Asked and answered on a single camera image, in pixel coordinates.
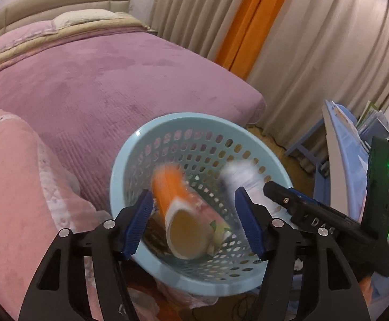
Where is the orange cylindrical can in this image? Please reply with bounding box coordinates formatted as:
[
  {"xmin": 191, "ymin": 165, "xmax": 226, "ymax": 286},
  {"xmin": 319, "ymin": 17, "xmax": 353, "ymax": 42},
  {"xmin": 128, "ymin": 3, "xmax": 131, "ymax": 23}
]
[{"xmin": 152, "ymin": 164, "xmax": 215, "ymax": 259}]

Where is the orange curtain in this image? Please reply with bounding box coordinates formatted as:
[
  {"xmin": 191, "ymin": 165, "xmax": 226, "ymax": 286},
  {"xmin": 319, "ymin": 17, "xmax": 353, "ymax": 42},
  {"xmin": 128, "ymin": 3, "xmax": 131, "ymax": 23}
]
[{"xmin": 216, "ymin": 0, "xmax": 297, "ymax": 80}]

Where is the purple bedspread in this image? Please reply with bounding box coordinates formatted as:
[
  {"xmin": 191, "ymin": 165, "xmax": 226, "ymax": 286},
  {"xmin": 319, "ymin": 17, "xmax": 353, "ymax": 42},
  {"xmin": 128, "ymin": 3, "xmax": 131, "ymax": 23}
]
[{"xmin": 0, "ymin": 30, "xmax": 267, "ymax": 213}]

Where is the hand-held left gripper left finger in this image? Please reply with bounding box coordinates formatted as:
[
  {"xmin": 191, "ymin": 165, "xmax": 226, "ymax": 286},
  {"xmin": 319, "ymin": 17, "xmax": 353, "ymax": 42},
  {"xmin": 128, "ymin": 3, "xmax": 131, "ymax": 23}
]
[{"xmin": 18, "ymin": 189, "xmax": 155, "ymax": 321}]

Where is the pink bottle with fruit label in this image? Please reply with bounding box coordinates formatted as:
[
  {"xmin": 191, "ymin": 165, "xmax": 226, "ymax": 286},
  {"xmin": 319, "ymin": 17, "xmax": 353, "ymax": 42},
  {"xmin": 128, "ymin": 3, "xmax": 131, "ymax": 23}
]
[{"xmin": 188, "ymin": 189, "xmax": 245, "ymax": 255}]

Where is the cream pillow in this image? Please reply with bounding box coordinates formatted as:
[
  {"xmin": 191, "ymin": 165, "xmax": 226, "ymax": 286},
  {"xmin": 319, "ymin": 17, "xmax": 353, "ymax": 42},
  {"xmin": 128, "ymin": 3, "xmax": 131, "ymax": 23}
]
[{"xmin": 52, "ymin": 9, "xmax": 122, "ymax": 29}]

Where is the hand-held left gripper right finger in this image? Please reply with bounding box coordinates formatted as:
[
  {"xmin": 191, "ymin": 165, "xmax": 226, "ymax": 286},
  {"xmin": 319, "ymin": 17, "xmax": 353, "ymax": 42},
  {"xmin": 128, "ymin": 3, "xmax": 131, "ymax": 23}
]
[{"xmin": 234, "ymin": 186, "xmax": 371, "ymax": 321}]

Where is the light blue plastic basket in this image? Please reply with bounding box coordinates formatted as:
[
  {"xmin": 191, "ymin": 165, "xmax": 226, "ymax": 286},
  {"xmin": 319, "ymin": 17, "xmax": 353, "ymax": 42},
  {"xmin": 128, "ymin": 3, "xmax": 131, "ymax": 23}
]
[{"xmin": 109, "ymin": 114, "xmax": 295, "ymax": 296}]

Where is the beige padded headboard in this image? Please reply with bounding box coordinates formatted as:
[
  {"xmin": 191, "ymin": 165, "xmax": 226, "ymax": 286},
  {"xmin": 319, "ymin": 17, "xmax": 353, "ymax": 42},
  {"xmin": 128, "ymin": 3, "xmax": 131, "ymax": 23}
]
[{"xmin": 0, "ymin": 0, "xmax": 135, "ymax": 41}]

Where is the small blue stool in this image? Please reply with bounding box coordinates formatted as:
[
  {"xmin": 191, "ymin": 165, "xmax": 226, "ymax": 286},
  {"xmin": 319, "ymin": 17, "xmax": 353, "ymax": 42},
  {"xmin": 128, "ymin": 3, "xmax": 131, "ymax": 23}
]
[{"xmin": 284, "ymin": 119, "xmax": 327, "ymax": 176}]

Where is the stack of books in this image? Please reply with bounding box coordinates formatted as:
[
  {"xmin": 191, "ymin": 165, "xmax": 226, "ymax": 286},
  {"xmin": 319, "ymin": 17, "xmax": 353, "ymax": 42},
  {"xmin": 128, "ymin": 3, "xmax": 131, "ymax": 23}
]
[{"xmin": 355, "ymin": 100, "xmax": 389, "ymax": 141}]

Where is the purple pillow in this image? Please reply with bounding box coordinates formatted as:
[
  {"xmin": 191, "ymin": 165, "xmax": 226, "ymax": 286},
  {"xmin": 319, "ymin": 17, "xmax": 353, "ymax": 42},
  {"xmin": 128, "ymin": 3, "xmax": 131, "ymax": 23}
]
[{"xmin": 0, "ymin": 20, "xmax": 56, "ymax": 58}]

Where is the small white blue carton box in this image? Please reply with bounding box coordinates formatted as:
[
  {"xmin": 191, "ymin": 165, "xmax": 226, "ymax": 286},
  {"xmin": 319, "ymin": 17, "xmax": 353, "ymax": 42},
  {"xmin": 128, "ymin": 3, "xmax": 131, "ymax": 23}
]
[{"xmin": 219, "ymin": 160, "xmax": 283, "ymax": 216}]

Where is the light blue plastic table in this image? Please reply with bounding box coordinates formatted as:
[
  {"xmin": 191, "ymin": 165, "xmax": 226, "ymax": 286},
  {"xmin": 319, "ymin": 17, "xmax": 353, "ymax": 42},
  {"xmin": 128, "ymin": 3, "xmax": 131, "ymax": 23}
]
[{"xmin": 321, "ymin": 100, "xmax": 389, "ymax": 308}]

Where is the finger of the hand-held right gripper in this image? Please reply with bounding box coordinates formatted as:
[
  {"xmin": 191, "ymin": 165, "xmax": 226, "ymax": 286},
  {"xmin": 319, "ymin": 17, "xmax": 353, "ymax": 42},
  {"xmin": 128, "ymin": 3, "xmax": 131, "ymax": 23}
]
[{"xmin": 263, "ymin": 181, "xmax": 365, "ymax": 241}]

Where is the beige curtain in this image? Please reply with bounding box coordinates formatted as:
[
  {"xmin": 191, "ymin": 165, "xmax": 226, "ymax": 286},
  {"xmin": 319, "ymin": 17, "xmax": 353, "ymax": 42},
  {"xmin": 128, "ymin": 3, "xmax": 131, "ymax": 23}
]
[{"xmin": 148, "ymin": 0, "xmax": 389, "ymax": 151}]

